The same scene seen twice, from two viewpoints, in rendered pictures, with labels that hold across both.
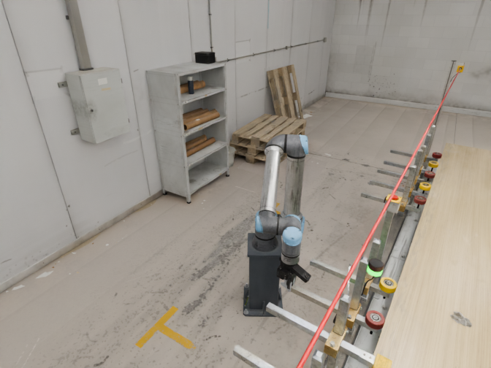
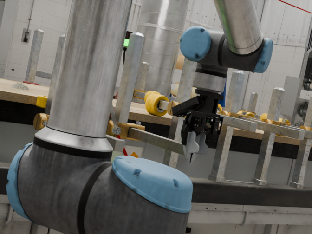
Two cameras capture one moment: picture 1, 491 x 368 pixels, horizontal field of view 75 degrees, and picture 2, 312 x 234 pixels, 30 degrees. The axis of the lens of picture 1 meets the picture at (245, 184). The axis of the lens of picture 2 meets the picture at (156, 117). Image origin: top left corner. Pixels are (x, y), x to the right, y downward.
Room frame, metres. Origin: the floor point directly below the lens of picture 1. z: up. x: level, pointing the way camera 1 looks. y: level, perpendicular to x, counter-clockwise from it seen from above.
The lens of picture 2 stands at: (2.86, 0.13, 1.01)
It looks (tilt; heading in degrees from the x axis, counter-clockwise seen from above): 3 degrees down; 197
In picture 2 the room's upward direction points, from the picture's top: 12 degrees clockwise
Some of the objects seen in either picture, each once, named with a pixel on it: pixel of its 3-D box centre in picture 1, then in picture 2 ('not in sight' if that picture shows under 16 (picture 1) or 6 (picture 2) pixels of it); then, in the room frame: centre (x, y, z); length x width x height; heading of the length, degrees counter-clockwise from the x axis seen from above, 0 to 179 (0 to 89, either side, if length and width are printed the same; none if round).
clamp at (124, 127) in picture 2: (352, 313); (123, 130); (1.05, -0.51, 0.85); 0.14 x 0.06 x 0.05; 146
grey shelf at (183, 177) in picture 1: (193, 131); not in sight; (3.88, 0.66, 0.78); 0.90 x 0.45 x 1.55; 149
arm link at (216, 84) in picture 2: (290, 256); (209, 83); (1.22, -0.22, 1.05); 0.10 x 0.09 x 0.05; 146
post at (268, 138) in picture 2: not in sight; (267, 145); (0.45, -0.10, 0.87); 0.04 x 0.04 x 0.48; 56
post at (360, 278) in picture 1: (356, 298); (123, 105); (1.07, -0.52, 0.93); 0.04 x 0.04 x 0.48; 56
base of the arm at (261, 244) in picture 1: (264, 238); not in sight; (1.87, -0.14, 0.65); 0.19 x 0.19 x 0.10
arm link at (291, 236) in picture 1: (291, 242); (214, 54); (1.23, -0.22, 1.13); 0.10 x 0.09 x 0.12; 172
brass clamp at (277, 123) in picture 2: not in sight; (274, 126); (0.43, -0.09, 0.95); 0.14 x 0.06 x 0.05; 146
